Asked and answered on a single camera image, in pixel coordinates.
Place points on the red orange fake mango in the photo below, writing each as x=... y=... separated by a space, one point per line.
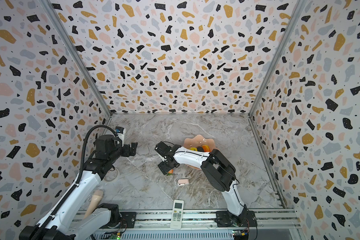
x=206 y=148

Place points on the aluminium corner post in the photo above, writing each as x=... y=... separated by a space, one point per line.
x=278 y=54
x=53 y=16

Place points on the white slotted cable duct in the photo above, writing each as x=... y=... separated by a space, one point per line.
x=168 y=235

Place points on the aluminium corner post left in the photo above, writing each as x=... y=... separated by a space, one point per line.
x=53 y=16

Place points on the small pink case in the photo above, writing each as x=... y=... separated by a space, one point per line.
x=183 y=182

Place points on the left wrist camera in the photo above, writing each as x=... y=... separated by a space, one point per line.
x=121 y=132

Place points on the aluminium corner post right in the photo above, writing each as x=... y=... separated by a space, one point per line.
x=278 y=54

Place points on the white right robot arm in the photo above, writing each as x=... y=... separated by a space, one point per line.
x=220 y=173

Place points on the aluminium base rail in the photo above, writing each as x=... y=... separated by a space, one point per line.
x=260 y=219

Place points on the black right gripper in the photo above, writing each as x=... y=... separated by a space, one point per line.
x=164 y=162

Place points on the pink scalloped fruit bowl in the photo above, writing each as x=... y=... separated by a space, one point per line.
x=198 y=142

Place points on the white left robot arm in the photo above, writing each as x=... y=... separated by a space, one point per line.
x=58 y=224

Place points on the white remote control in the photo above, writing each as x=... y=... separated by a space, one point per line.
x=177 y=215

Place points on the beige wooden handle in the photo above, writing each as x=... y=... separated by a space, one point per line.
x=96 y=198

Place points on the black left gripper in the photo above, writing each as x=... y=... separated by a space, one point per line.
x=126 y=152

